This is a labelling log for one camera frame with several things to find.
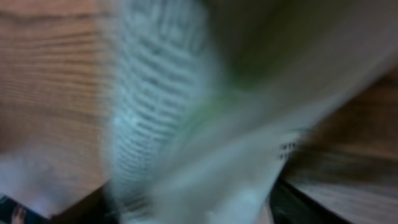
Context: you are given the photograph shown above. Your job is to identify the white tube with gold cap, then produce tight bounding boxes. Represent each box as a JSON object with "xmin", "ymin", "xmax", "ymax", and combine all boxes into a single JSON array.
[{"xmin": 105, "ymin": 0, "xmax": 397, "ymax": 223}]

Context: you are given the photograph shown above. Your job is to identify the purple Carefree package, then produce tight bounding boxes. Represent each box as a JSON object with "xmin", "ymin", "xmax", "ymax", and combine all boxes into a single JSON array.
[{"xmin": 1, "ymin": 194, "xmax": 49, "ymax": 224}]

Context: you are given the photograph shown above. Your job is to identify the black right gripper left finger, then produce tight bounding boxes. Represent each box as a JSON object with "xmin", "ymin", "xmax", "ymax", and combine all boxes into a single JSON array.
[{"xmin": 49, "ymin": 184, "xmax": 119, "ymax": 224}]

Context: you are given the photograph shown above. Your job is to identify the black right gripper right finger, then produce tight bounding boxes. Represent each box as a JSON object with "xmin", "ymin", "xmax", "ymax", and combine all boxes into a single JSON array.
[{"xmin": 270, "ymin": 179, "xmax": 351, "ymax": 224}]

